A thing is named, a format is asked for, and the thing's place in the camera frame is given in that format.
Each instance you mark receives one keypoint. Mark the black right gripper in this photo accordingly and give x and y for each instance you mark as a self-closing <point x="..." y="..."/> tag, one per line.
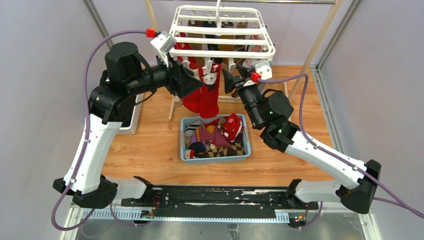
<point x="231" y="82"/>

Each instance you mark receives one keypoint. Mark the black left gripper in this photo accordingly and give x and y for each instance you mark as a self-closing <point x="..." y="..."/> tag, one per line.
<point x="180" y="79"/>

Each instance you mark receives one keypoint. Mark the red beige christmas sock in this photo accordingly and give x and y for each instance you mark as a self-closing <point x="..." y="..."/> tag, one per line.
<point x="192" y="101"/>

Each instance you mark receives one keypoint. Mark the red animal face sock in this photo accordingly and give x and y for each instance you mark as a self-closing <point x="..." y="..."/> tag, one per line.
<point x="209" y="93"/>

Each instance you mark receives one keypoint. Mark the white plastic sock hanger frame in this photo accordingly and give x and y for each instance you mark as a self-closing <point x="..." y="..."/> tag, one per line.
<point x="245" y="33"/>

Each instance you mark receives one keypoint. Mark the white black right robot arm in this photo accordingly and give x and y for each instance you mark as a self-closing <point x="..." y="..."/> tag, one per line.
<point x="354" y="181"/>

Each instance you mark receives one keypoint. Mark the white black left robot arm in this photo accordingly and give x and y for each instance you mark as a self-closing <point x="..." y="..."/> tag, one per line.
<point x="111" y="103"/>

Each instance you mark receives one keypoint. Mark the red snowflake hanging sock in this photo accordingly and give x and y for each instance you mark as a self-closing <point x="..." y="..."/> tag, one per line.
<point x="184" y="46"/>

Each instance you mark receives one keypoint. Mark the black blue hanging sock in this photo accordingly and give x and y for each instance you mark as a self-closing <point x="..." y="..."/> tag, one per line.
<point x="212" y="46"/>

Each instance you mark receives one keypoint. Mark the white perforated side basket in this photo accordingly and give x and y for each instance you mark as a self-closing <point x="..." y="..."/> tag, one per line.
<point x="130" y="123"/>

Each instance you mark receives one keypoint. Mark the blue plastic laundry basket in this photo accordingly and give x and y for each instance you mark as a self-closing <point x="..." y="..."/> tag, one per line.
<point x="224" y="139"/>

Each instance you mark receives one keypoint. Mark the wooden drying rack stand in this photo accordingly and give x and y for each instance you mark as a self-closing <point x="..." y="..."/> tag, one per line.
<point x="335" y="4"/>

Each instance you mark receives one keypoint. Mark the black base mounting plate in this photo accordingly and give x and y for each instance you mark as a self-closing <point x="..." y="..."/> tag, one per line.
<point x="218" y="202"/>

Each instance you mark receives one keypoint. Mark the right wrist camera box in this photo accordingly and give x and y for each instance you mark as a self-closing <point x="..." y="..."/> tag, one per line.
<point x="260" y="69"/>

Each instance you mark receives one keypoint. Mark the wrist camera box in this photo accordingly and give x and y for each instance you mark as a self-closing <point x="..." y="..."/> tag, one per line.
<point x="260" y="69"/>
<point x="162" y="44"/>

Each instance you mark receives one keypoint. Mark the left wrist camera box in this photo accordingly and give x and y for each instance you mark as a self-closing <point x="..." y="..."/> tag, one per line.
<point x="162" y="44"/>

